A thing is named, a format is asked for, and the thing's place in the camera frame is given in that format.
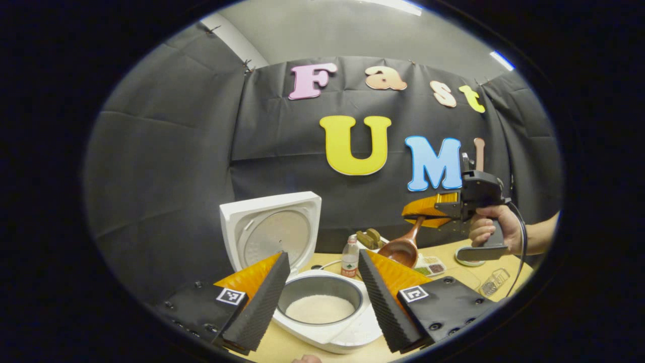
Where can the wooden spoon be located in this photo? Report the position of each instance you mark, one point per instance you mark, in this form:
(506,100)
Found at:
(400,249)

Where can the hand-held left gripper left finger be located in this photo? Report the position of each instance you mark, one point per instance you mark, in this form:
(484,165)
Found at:
(264,302)

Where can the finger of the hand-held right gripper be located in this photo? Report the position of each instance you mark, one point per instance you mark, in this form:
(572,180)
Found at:
(436,222)
(426,205)

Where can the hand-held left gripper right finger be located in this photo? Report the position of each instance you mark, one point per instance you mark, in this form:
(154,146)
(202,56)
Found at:
(385,302)

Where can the white rice cooker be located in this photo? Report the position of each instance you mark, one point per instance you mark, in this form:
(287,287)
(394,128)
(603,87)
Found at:
(267,232)

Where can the clear water bottle red label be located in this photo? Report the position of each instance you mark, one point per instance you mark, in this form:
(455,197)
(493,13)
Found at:
(349,262)

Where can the white divided grain dish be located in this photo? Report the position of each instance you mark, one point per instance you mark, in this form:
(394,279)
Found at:
(431,266)

